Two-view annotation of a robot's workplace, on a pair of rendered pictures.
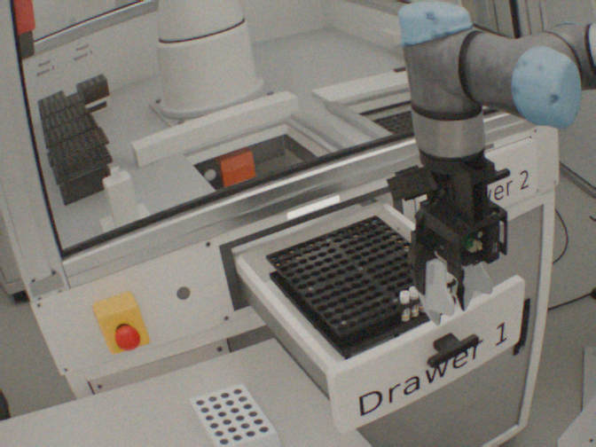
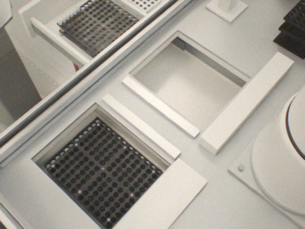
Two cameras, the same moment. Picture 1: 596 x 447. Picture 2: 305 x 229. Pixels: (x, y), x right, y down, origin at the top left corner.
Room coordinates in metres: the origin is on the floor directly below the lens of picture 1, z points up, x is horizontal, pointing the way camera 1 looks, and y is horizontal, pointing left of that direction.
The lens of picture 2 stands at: (1.59, -0.28, 1.66)
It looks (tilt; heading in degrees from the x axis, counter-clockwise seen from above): 61 degrees down; 153
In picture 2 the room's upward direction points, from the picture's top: straight up
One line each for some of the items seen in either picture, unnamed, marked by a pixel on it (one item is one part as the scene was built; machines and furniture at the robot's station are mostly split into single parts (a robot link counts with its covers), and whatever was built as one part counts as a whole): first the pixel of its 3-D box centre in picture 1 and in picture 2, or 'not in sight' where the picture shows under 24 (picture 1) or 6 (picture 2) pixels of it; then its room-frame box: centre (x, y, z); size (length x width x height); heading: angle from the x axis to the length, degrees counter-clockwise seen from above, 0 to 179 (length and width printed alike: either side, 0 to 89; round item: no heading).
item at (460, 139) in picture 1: (452, 127); not in sight; (0.65, -0.16, 1.19); 0.08 x 0.08 x 0.05
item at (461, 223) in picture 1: (460, 204); not in sight; (0.65, -0.16, 1.10); 0.09 x 0.08 x 0.12; 22
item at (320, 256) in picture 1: (362, 288); not in sight; (0.88, -0.07, 0.87); 0.22 x 0.18 x 0.06; 21
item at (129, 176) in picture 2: not in sight; (104, 173); (1.29, -0.25, 0.87); 0.22 x 0.18 x 0.06; 21
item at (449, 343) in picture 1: (449, 346); not in sight; (0.67, -0.15, 0.91); 0.07 x 0.04 x 0.01; 111
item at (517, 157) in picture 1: (483, 185); not in sight; (1.10, -0.32, 0.87); 0.29 x 0.02 x 0.11; 111
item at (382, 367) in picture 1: (437, 355); not in sight; (0.69, -0.14, 0.87); 0.29 x 0.02 x 0.11; 111
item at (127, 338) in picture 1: (126, 336); not in sight; (0.83, 0.26, 0.88); 0.04 x 0.03 x 0.04; 111
